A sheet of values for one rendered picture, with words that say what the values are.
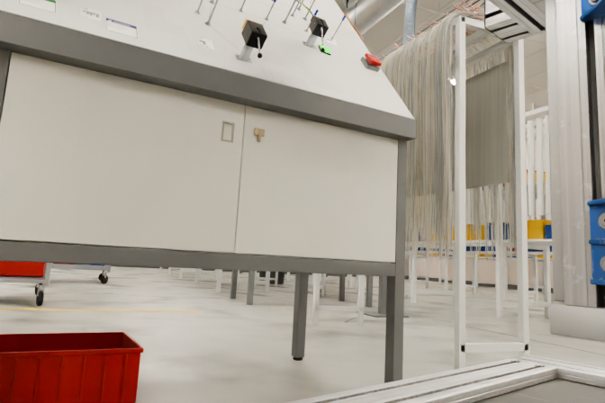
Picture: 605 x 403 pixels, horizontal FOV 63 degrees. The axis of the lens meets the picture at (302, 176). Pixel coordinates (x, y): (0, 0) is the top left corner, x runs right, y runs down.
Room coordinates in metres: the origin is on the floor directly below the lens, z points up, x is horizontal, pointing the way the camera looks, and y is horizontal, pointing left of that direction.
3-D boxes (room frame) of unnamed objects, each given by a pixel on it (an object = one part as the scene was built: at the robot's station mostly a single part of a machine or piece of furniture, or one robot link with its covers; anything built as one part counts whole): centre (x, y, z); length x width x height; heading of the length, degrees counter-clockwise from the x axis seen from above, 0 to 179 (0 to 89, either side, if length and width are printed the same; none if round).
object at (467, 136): (2.62, -0.53, 0.78); 1.39 x 0.45 x 1.56; 22
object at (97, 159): (1.15, 0.40, 0.60); 0.55 x 0.02 x 0.39; 121
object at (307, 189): (1.44, -0.07, 0.60); 0.55 x 0.03 x 0.39; 121
